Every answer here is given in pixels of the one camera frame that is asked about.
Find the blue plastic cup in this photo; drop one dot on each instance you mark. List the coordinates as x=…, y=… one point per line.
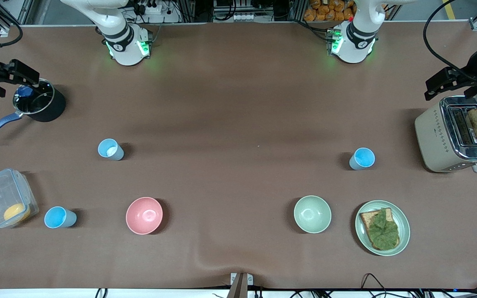
x=56, y=217
x=363, y=157
x=109, y=149

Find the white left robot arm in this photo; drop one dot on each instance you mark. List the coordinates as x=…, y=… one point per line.
x=356, y=33

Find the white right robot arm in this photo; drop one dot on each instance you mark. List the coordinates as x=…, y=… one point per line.
x=116, y=29

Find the glass pot lid blue knob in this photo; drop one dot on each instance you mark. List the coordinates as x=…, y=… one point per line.
x=35, y=99

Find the beige chrome toaster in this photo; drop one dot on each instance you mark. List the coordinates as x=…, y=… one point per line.
x=433, y=140

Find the yellow round food piece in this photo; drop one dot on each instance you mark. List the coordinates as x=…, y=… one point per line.
x=16, y=212

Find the bag of orange buns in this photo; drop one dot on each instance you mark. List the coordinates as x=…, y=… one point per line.
x=325, y=10

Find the white power strip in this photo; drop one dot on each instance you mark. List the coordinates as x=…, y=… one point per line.
x=153, y=7

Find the pale green plate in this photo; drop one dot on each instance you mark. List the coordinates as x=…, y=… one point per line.
x=404, y=227

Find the bread slice under lettuce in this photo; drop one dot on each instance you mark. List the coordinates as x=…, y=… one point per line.
x=366, y=217

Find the green lettuce leaf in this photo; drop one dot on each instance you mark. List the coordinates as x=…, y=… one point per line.
x=383, y=231

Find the pink bowl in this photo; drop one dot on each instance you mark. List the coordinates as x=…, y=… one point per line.
x=144, y=215

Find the pale green bowl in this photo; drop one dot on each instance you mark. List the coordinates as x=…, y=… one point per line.
x=312, y=214

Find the white socket bar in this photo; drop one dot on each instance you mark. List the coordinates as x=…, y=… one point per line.
x=244, y=17

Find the grey metal table bracket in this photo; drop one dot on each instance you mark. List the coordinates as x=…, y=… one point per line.
x=240, y=283

